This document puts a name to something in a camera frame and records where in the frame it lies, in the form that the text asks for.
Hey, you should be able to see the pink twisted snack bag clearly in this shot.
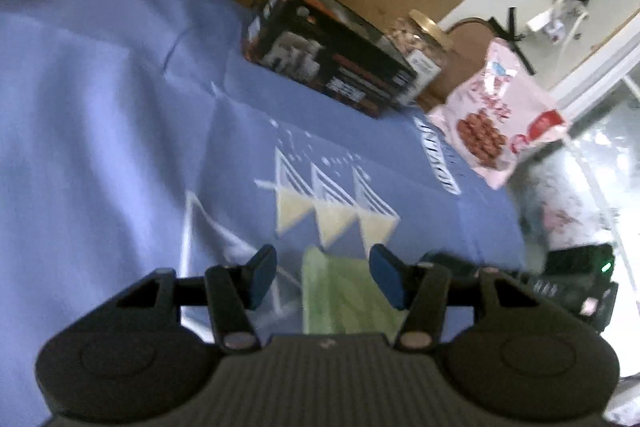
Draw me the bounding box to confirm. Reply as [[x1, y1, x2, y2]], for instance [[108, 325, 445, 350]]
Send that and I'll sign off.
[[427, 38, 570, 190]]

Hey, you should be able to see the white power strip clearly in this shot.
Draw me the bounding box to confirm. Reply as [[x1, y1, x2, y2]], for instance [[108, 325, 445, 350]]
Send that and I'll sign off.
[[525, 0, 589, 43]]

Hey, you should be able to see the green snack packet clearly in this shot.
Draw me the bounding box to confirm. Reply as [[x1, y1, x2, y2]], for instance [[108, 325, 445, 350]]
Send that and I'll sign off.
[[302, 247, 407, 340]]

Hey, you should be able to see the nut jar gold lid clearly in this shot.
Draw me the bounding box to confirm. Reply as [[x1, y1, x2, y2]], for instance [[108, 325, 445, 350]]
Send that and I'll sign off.
[[384, 8, 456, 98]]

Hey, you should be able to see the black sheep print box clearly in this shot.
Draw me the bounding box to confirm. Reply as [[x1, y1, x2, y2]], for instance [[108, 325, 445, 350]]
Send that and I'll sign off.
[[243, 0, 416, 118]]

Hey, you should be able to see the blue printed bedsheet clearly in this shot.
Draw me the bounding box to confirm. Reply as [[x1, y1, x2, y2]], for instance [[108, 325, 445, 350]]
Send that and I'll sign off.
[[1, 0, 524, 426]]

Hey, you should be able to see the brown chair back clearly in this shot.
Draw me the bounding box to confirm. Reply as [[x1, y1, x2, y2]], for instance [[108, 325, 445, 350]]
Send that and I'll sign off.
[[419, 17, 497, 112]]

